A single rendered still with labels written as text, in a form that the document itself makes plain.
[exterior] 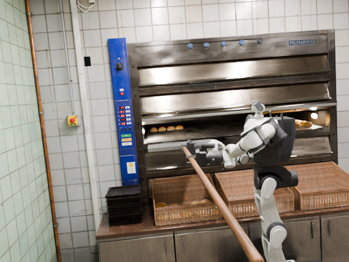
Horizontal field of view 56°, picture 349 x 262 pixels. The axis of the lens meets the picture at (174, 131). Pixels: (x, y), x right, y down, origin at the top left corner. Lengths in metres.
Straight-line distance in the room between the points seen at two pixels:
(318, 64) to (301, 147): 0.80
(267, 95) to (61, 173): 2.05
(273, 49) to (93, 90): 1.70
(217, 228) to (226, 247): 0.18
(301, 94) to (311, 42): 0.50
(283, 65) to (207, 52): 0.73
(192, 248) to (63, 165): 1.37
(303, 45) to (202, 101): 1.09
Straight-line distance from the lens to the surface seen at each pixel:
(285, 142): 2.28
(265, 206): 2.37
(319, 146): 3.50
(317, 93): 3.44
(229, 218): 1.08
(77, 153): 3.17
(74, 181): 3.23
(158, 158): 3.12
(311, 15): 3.48
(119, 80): 3.04
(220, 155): 2.02
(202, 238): 2.79
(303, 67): 3.38
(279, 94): 3.29
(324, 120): 3.61
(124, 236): 2.74
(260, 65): 3.25
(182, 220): 2.77
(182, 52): 3.11
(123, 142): 3.06
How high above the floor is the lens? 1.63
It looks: 7 degrees down
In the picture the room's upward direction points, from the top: 5 degrees counter-clockwise
